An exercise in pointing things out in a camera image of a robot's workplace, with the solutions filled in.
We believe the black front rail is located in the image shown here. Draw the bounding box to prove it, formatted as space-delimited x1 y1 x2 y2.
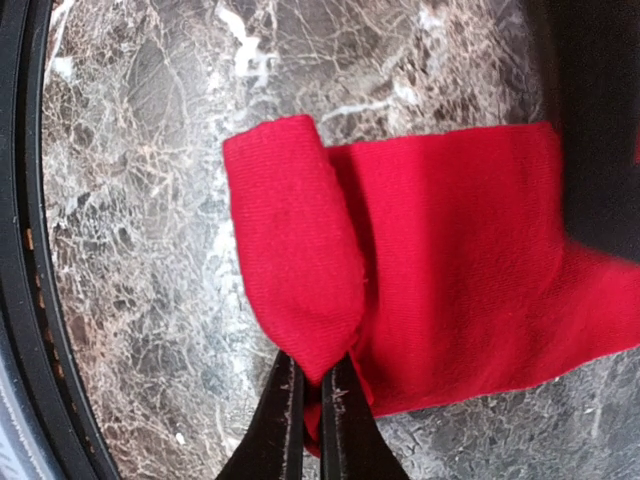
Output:
1 1 119 479

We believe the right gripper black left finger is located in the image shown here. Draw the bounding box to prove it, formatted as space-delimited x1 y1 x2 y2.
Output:
217 352 305 480

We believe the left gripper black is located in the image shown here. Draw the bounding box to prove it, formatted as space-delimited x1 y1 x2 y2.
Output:
545 0 639 261

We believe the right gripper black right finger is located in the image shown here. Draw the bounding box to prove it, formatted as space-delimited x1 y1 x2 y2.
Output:
320 357 409 480

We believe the red santa sock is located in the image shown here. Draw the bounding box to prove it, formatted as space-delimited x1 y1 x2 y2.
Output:
222 114 640 459

